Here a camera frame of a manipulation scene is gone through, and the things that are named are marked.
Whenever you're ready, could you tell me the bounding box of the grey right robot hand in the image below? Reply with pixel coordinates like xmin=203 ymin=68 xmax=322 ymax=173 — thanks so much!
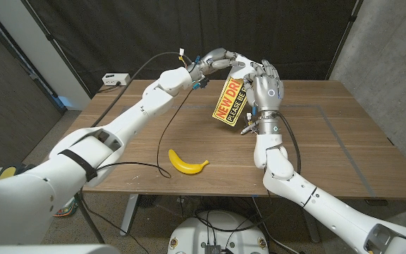
xmin=243 ymin=59 xmax=285 ymax=135

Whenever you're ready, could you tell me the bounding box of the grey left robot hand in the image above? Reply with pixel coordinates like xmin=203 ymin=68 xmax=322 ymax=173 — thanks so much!
xmin=187 ymin=47 xmax=257 ymax=84

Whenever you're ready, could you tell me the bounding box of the yellow new driver bumper sticker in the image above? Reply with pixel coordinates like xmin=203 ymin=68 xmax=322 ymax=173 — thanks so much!
xmin=212 ymin=65 xmax=257 ymax=127

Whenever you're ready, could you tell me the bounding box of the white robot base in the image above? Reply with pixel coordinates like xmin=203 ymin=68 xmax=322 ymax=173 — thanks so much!
xmin=167 ymin=210 xmax=270 ymax=254

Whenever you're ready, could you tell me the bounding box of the yellow toy banana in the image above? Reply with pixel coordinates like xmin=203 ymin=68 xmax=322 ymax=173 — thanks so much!
xmin=168 ymin=148 xmax=210 ymax=175

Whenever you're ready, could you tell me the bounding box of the wooden table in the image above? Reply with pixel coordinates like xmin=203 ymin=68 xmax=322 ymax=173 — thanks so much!
xmin=120 ymin=104 xmax=376 ymax=198

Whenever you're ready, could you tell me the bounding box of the black backdrop stand pole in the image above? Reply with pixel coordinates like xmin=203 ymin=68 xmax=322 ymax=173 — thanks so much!
xmin=21 ymin=0 xmax=93 ymax=99
xmin=325 ymin=0 xmax=364 ymax=80

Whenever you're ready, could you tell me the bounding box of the white power box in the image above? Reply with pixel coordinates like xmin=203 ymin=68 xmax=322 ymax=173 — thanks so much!
xmin=101 ymin=73 xmax=132 ymax=87

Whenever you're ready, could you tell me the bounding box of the grey metal table leg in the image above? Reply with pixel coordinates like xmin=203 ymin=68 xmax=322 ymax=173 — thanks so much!
xmin=301 ymin=210 xmax=321 ymax=243
xmin=120 ymin=193 xmax=139 ymax=236

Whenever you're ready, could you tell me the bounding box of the teal and yellow object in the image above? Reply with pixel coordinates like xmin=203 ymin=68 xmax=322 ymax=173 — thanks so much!
xmin=53 ymin=197 xmax=79 ymax=217

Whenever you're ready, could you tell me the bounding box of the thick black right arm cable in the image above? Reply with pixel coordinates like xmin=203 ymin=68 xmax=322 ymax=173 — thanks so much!
xmin=194 ymin=111 xmax=302 ymax=234

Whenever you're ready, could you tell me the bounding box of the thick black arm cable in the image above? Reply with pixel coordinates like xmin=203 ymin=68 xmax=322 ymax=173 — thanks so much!
xmin=194 ymin=111 xmax=302 ymax=234
xmin=90 ymin=52 xmax=193 ymax=128

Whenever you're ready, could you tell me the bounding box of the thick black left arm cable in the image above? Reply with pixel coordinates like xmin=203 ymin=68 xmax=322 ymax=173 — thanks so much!
xmin=90 ymin=52 xmax=193 ymax=128

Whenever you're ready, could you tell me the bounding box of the thin black left wrist cable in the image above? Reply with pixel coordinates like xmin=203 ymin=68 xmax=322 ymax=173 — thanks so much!
xmin=96 ymin=87 xmax=194 ymax=179

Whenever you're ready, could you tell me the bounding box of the black power box cable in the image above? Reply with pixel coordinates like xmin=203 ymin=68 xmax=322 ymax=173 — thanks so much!
xmin=97 ymin=81 xmax=121 ymax=95

